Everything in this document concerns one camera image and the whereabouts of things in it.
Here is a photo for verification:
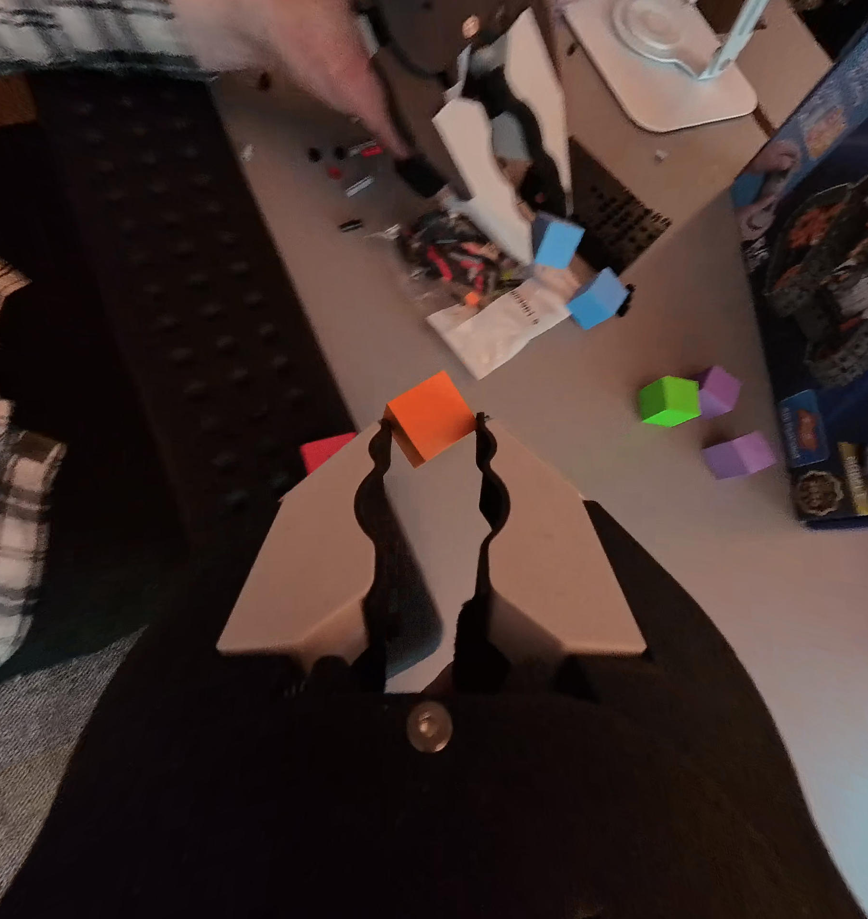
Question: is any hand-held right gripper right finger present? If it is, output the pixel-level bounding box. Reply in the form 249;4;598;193
454;413;649;692

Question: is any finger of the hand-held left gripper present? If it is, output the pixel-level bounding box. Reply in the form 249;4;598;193
504;7;573;216
433;97;534;265

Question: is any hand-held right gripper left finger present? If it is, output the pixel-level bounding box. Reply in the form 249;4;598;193
217;418;390;692

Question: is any blue foam cube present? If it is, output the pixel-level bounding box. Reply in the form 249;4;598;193
531;214;586;272
567;268;630;331

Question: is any red foam cube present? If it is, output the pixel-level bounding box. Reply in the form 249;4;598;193
299;432;358;475

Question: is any orange foam cube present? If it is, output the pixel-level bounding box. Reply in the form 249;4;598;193
384;371;478;468

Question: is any green foam cube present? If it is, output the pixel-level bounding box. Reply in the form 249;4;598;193
638;375;702;428

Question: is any purple foam cube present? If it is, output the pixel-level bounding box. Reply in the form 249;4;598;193
696;366;744;419
701;431;778;481

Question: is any person's left hand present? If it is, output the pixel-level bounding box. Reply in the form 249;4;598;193
174;0;413;160

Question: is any white book stand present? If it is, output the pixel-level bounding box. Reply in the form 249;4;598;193
563;0;772;134

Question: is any black perforated building plate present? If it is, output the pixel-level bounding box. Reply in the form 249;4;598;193
567;140;672;274

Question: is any clear bag of building parts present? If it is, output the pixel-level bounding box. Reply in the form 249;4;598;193
394;208;586;380

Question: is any person's plaid shirt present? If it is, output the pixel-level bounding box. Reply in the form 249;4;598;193
0;251;69;683

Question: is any blue toy robot box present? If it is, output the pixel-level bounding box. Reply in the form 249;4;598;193
730;0;868;531

